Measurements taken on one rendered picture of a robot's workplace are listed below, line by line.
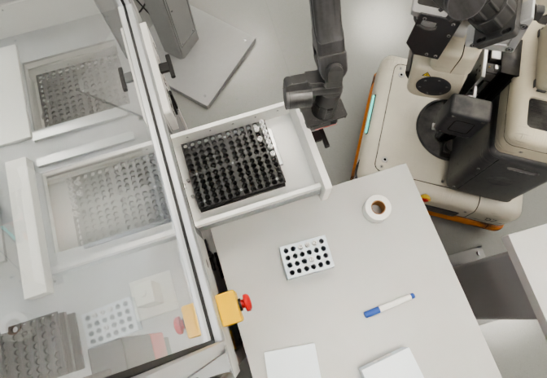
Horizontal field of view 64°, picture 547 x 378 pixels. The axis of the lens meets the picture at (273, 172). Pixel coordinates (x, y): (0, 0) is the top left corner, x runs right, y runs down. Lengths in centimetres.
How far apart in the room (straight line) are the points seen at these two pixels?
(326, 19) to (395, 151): 104
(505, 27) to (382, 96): 99
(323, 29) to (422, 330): 77
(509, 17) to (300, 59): 143
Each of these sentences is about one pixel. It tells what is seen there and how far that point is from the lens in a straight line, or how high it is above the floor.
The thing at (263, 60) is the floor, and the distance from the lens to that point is 230.
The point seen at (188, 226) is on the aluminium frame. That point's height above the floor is 99.
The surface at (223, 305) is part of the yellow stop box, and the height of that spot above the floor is 91.
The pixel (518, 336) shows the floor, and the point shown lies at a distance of 218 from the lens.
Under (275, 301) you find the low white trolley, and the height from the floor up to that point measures 76.
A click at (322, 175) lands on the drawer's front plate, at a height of 93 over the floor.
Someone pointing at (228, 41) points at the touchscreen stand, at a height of 4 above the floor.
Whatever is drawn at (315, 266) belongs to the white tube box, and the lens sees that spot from 116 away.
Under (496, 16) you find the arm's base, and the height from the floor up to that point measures 122.
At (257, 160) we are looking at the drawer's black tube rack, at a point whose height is 90.
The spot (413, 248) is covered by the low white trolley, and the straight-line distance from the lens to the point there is 124.
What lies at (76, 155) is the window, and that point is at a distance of 44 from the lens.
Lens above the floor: 193
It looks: 72 degrees down
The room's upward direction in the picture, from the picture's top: straight up
